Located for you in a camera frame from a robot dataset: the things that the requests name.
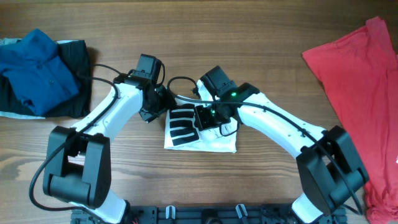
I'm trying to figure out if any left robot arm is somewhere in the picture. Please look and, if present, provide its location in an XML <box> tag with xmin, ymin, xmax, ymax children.
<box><xmin>37</xmin><ymin>54</ymin><xmax>167</xmax><ymax>223</ymax></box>

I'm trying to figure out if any left black cable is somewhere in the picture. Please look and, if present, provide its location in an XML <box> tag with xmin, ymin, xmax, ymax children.
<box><xmin>29</xmin><ymin>62</ymin><xmax>167</xmax><ymax>224</ymax></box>

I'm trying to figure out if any blue folded shirt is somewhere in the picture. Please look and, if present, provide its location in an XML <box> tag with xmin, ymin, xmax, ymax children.
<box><xmin>1</xmin><ymin>29</ymin><xmax>80</xmax><ymax>116</ymax></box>

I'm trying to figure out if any white t-shirt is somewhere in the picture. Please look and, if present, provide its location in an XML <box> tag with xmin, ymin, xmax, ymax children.
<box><xmin>164</xmin><ymin>95</ymin><xmax>239</xmax><ymax>153</ymax></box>

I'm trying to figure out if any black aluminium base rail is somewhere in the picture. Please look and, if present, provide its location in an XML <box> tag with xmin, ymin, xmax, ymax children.
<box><xmin>70</xmin><ymin>203</ymin><xmax>346</xmax><ymax>224</ymax></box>

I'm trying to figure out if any black folded garment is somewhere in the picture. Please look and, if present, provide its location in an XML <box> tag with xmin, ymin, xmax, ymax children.
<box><xmin>1</xmin><ymin>40</ymin><xmax>92</xmax><ymax>119</ymax></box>

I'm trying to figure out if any red t-shirt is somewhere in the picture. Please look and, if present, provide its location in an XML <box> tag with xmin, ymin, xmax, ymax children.
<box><xmin>302</xmin><ymin>17</ymin><xmax>397</xmax><ymax>223</ymax></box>

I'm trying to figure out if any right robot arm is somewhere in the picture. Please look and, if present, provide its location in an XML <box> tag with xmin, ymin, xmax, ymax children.
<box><xmin>197</xmin><ymin>66</ymin><xmax>369</xmax><ymax>223</ymax></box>

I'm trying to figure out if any right black cable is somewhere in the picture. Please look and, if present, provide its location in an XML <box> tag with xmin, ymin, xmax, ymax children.
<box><xmin>166</xmin><ymin>76</ymin><xmax>364</xmax><ymax>216</ymax></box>

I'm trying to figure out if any black cable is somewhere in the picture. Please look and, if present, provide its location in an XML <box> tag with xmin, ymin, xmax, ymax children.
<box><xmin>29</xmin><ymin>62</ymin><xmax>167</xmax><ymax>224</ymax></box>
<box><xmin>166</xmin><ymin>76</ymin><xmax>364</xmax><ymax>216</ymax></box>

